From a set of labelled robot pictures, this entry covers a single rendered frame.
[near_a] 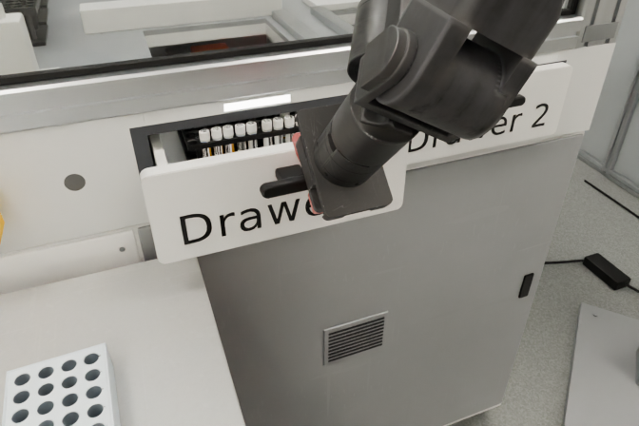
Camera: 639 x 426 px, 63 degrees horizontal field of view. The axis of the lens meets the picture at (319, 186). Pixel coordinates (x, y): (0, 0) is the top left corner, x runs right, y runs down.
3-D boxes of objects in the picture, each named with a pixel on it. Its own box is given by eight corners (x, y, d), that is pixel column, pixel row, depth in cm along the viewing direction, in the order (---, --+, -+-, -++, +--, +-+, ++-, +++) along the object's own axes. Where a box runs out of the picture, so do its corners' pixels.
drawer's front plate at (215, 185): (402, 208, 64) (411, 127, 58) (159, 266, 56) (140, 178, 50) (396, 201, 66) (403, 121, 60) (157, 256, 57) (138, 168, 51)
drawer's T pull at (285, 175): (333, 185, 54) (333, 174, 53) (262, 201, 52) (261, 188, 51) (320, 168, 57) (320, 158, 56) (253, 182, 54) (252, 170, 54)
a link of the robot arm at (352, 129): (349, 125, 35) (428, 146, 36) (362, 39, 37) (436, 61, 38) (322, 161, 41) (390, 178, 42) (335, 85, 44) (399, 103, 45)
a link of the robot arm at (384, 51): (396, 63, 29) (509, 117, 33) (416, -94, 33) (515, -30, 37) (300, 131, 39) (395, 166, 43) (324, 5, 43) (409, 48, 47)
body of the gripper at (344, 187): (355, 107, 51) (382, 70, 44) (387, 208, 49) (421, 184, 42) (291, 118, 49) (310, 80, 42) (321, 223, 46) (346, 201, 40)
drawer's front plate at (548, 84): (555, 134, 81) (574, 65, 75) (386, 169, 72) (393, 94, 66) (548, 129, 82) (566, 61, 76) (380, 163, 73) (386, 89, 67)
